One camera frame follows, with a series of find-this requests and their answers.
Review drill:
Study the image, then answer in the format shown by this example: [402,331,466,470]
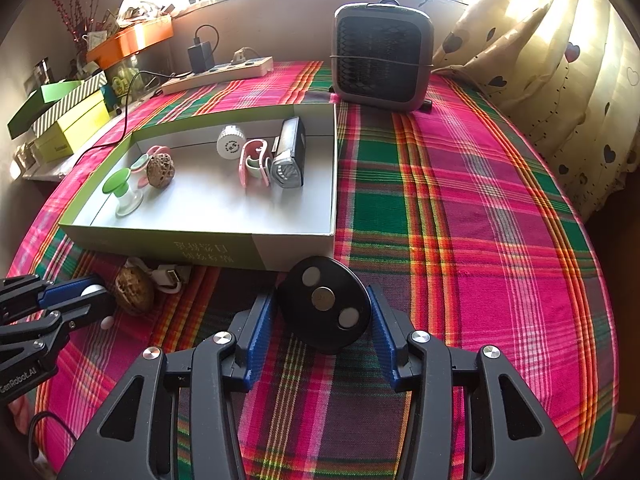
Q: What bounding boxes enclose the black silver shaver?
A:
[270,116,306,188]

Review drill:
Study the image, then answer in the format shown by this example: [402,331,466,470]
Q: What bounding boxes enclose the green mushroom suction stand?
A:
[102,168,143,218]

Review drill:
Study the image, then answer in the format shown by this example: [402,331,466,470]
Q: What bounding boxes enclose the green white cardboard tray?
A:
[58,104,337,271]

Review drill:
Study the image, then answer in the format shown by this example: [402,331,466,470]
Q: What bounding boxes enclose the white power strip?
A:
[160,56,273,96]

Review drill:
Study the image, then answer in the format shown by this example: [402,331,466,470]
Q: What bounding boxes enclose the pale blue egg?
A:
[81,284,115,330]

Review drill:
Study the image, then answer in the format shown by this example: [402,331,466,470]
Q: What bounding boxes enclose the grey portable heater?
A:
[330,0,434,112]

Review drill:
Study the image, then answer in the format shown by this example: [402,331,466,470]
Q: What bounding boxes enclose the white plug on strip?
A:
[231,47,260,65]

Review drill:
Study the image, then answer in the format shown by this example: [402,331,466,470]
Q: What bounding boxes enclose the yellow green box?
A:
[34,90,110,162]

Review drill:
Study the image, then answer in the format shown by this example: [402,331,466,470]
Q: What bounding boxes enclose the carved walnut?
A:
[114,266,154,315]
[145,153,176,188]

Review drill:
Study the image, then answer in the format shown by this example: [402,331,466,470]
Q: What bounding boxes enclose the black charger adapter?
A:
[188,41,215,74]

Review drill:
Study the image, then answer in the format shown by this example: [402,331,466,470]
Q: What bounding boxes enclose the orange shelf box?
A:
[86,15,174,70]

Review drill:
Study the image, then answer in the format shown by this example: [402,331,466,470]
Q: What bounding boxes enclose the white small item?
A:
[126,257,192,295]

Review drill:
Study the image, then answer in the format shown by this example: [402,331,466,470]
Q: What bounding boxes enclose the black round magnetic disc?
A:
[274,256,372,354]

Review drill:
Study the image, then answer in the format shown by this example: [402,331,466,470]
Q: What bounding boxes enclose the plaid bed cloth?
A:
[9,61,618,479]

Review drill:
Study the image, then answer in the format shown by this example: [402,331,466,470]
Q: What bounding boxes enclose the pink clip holder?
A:
[238,139,271,188]

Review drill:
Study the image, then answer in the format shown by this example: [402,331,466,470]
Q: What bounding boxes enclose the red berry branches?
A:
[44,0,116,51]

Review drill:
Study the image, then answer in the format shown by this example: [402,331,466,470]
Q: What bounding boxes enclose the black power cable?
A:
[71,23,222,168]

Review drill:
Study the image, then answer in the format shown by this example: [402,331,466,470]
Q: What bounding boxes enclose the striped green box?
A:
[8,70,107,140]

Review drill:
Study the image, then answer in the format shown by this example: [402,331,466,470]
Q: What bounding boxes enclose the cream heart curtain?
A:
[434,0,639,219]

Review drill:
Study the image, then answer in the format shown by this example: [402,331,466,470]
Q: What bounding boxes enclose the carved walnut on cloth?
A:
[114,266,154,315]

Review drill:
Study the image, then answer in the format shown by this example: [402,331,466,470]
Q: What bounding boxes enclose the pink case with lens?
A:
[130,145,170,188]

